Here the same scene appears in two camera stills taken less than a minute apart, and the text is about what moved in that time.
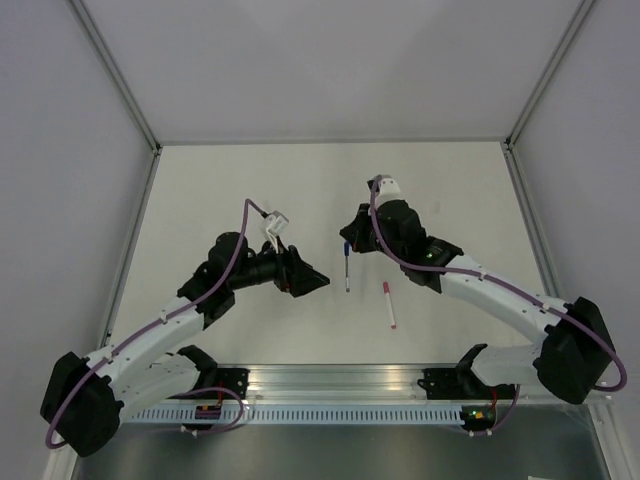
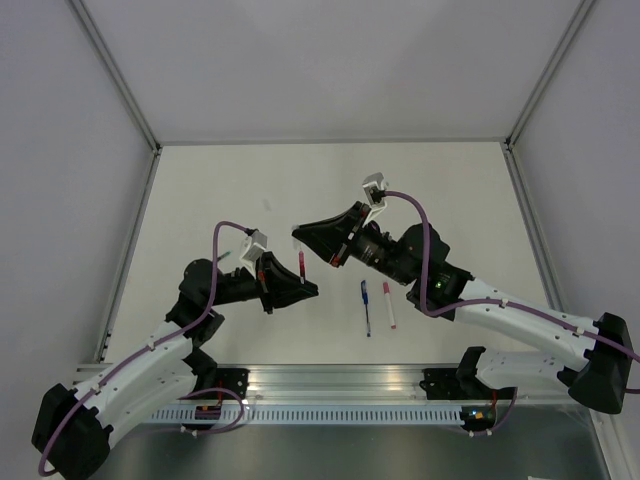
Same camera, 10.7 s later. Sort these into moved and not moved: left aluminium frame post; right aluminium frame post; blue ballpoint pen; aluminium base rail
Moved: blue ballpoint pen
Not moved: right aluminium frame post; left aluminium frame post; aluminium base rail
